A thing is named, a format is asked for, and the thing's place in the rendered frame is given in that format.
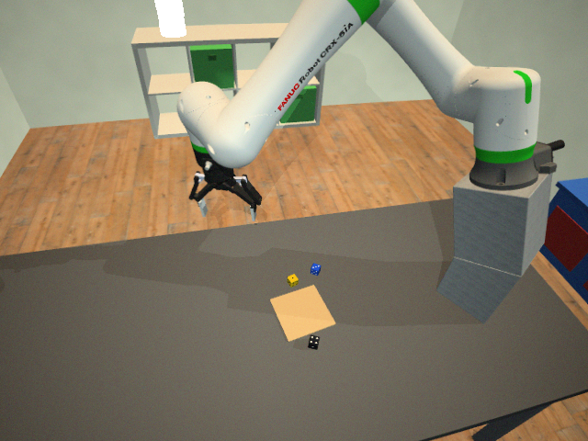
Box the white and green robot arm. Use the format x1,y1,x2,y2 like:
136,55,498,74
176,0,565,190

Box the yellow die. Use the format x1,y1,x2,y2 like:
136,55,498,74
288,274,299,287

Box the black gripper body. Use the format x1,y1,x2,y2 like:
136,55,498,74
202,167,236,191

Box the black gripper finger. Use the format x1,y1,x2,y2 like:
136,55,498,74
189,171,217,217
221,175,262,221

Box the black die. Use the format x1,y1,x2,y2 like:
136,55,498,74
308,335,320,350

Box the orange flat square mat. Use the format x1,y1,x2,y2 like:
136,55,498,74
270,285,336,342

